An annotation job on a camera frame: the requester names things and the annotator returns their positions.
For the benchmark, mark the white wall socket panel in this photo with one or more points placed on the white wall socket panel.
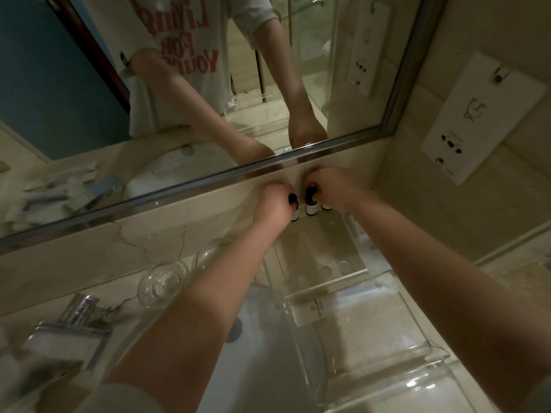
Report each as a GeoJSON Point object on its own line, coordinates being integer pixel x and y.
{"type": "Point", "coordinates": [478, 120]}

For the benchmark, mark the clear glass dish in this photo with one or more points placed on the clear glass dish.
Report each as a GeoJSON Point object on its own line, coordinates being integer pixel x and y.
{"type": "Point", "coordinates": [211, 253]}
{"type": "Point", "coordinates": [163, 283]}

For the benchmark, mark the round sink drain stopper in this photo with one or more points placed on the round sink drain stopper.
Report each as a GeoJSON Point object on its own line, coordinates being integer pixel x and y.
{"type": "Point", "coordinates": [235, 334]}

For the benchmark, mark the pile of white amenity packets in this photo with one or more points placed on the pile of white amenity packets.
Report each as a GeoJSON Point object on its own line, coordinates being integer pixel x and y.
{"type": "Point", "coordinates": [21, 382]}

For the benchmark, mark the person's left forearm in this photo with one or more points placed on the person's left forearm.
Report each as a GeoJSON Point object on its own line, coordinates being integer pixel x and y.
{"type": "Point", "coordinates": [193, 322]}

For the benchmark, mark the person's right forearm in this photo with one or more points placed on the person's right forearm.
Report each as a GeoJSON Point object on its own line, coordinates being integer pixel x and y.
{"type": "Point", "coordinates": [452, 288]}

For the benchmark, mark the clear acrylic tray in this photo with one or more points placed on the clear acrylic tray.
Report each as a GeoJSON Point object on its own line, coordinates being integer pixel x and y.
{"type": "Point", "coordinates": [370, 344]}
{"type": "Point", "coordinates": [318, 253]}
{"type": "Point", "coordinates": [387, 395]}

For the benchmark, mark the dark bottle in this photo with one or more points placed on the dark bottle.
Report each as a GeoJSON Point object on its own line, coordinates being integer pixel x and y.
{"type": "Point", "coordinates": [326, 206]}
{"type": "Point", "coordinates": [311, 203]}
{"type": "Point", "coordinates": [295, 216]}

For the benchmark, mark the person's right hand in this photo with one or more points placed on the person's right hand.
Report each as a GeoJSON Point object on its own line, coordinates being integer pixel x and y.
{"type": "Point", "coordinates": [340, 191]}

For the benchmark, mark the chrome faucet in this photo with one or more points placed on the chrome faucet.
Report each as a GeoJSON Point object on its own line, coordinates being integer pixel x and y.
{"type": "Point", "coordinates": [71, 326]}

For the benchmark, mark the white sink basin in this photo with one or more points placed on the white sink basin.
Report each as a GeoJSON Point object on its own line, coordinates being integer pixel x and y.
{"type": "Point", "coordinates": [258, 374]}

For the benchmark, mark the white toothpaste tube packet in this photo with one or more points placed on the white toothpaste tube packet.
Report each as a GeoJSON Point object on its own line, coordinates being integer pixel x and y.
{"type": "Point", "coordinates": [340, 303]}

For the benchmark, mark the person's left hand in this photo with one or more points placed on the person's left hand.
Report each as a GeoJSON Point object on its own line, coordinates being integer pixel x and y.
{"type": "Point", "coordinates": [273, 206]}

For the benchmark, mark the metal framed wall mirror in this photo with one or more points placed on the metal framed wall mirror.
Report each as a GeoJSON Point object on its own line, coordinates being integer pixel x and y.
{"type": "Point", "coordinates": [43, 81]}

